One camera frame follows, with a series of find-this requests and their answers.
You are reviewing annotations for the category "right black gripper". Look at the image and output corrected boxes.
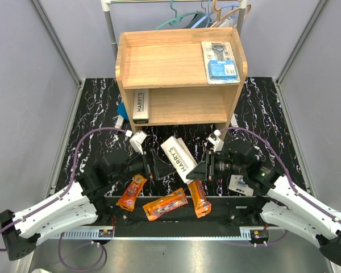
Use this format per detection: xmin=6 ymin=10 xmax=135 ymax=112
xmin=186 ymin=149 xmax=246 ymax=181

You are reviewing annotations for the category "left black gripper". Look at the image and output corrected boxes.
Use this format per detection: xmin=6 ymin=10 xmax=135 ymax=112
xmin=111 ymin=147 xmax=176 ymax=183

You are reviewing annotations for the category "white Harry's box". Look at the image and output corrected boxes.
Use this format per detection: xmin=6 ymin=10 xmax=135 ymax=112
xmin=177 ymin=138 xmax=193 ymax=158
xmin=161 ymin=136 xmax=197 ymax=184
xmin=132 ymin=89 xmax=149 ymax=124

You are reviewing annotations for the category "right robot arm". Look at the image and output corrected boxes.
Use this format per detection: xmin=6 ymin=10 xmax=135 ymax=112
xmin=186 ymin=150 xmax=341 ymax=266

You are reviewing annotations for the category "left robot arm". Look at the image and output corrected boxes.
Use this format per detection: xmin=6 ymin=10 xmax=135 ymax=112
xmin=0 ymin=150 xmax=176 ymax=261

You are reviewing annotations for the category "blue object behind shelf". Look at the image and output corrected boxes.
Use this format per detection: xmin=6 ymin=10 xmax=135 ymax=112
xmin=117 ymin=102 xmax=129 ymax=121

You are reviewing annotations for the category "wooden two-tier shelf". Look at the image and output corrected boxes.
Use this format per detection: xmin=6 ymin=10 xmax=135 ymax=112
xmin=115 ymin=27 xmax=248 ymax=132

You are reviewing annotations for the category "razor blister pack on shelf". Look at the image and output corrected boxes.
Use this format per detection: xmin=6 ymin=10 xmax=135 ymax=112
xmin=201 ymin=42 xmax=240 ymax=85

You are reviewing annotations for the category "blue razor blister pack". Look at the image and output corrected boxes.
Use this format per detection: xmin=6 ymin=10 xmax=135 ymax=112
xmin=228 ymin=175 xmax=253 ymax=196

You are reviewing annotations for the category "orange candy bag right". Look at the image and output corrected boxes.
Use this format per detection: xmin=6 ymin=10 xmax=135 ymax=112
xmin=188 ymin=180 xmax=212 ymax=218

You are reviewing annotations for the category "orange candy bag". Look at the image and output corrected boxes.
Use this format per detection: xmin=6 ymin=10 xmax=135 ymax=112
xmin=116 ymin=175 xmax=148 ymax=212
xmin=143 ymin=188 xmax=188 ymax=221
xmin=188 ymin=180 xmax=212 ymax=218

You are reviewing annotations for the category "orange candy bag middle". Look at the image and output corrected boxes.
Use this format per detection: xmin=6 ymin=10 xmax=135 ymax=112
xmin=143 ymin=188 xmax=188 ymax=221

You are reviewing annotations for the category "orange candy bag left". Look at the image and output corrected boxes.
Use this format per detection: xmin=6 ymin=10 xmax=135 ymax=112
xmin=116 ymin=175 xmax=148 ymax=212

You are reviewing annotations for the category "white rack foot right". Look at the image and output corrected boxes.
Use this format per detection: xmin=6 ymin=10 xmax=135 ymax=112
xmin=230 ymin=114 xmax=239 ymax=127

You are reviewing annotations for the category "white rack foot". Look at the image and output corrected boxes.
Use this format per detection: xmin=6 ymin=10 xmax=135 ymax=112
xmin=230 ymin=114 xmax=239 ymax=127
xmin=115 ymin=115 xmax=124 ymax=129

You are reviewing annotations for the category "white rack foot left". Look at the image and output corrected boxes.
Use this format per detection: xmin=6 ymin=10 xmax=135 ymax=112
xmin=115 ymin=115 xmax=124 ymax=129

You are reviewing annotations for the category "black marble mat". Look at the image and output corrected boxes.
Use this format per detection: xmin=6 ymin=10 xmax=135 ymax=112
xmin=56 ymin=77 xmax=308 ymax=190

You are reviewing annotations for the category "teal clothes hanger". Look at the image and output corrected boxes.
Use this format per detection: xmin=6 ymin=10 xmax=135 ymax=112
xmin=155 ymin=0 xmax=205 ymax=30

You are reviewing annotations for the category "blue clothes hanger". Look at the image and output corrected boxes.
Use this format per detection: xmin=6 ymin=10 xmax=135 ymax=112
xmin=191 ymin=0 xmax=214 ymax=28

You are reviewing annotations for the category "wooden clothes hanger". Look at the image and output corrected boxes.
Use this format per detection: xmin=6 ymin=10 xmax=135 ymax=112
xmin=211 ymin=0 xmax=252 ymax=32

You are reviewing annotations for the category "metal clothes rack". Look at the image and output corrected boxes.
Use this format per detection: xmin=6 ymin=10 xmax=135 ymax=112
xmin=101 ymin=1 xmax=239 ymax=54

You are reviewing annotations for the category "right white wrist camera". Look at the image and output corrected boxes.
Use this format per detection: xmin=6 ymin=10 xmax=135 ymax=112
xmin=207 ymin=129 xmax=224 ymax=152

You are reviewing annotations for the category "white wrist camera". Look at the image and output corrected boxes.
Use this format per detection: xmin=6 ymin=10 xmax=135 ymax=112
xmin=130 ymin=130 xmax=147 ymax=155
xmin=207 ymin=129 xmax=224 ymax=152

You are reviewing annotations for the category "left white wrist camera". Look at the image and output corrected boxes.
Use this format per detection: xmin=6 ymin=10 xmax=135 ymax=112
xmin=130 ymin=130 xmax=147 ymax=155

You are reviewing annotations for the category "slotted cable duct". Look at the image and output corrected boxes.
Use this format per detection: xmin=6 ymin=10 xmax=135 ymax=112
xmin=62 ymin=227 xmax=114 ymax=241

